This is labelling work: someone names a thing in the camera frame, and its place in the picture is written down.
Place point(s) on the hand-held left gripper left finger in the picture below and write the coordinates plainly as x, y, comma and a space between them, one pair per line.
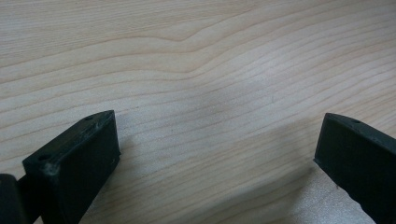
77, 161

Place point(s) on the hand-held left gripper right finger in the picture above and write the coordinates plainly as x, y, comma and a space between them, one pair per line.
358, 155

